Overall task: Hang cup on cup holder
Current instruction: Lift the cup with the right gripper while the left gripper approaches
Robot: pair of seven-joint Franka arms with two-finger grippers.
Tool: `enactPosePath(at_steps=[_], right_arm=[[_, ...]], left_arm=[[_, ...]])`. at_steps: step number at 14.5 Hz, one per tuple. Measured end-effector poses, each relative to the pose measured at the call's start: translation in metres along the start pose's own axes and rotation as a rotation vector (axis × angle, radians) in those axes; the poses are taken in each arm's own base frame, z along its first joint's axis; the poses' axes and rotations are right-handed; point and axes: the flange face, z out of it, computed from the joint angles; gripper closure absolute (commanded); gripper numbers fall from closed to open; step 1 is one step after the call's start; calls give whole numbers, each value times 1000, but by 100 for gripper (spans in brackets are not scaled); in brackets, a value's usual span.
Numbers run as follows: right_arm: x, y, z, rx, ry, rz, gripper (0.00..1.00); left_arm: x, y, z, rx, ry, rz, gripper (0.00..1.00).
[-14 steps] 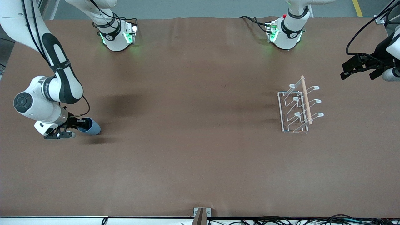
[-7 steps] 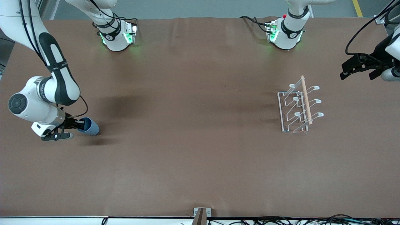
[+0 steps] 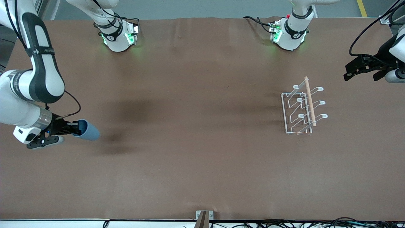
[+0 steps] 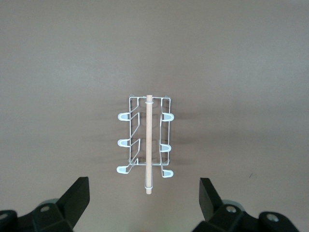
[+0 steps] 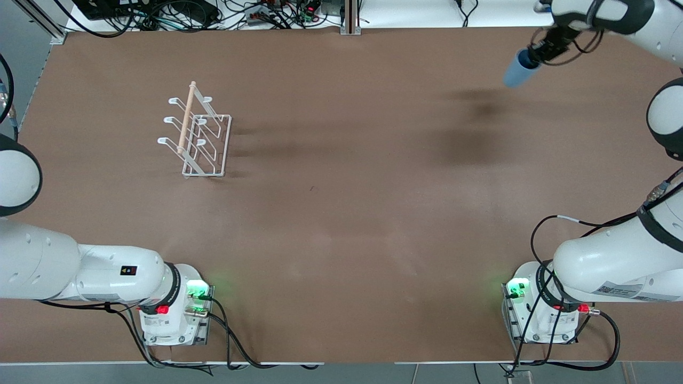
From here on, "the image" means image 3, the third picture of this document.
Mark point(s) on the brown table cover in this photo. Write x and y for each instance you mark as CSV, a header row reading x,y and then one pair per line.
x,y
202,142

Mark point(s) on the metal arm base connector panel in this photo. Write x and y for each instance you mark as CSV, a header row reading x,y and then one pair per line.
x,y
274,31
132,33

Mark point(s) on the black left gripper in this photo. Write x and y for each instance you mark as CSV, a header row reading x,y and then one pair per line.
x,y
383,53

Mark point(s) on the aluminium frame profile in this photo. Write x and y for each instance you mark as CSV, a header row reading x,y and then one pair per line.
x,y
39,8
386,19

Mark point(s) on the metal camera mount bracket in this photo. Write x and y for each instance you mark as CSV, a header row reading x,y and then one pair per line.
x,y
204,218

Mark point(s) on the blue plastic cup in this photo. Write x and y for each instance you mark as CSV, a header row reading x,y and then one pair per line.
x,y
90,133

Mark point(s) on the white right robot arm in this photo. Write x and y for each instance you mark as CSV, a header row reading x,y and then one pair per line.
x,y
19,107

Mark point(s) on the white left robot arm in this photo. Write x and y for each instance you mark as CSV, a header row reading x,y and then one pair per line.
x,y
289,38

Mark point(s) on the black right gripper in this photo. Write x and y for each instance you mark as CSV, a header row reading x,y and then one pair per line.
x,y
57,127

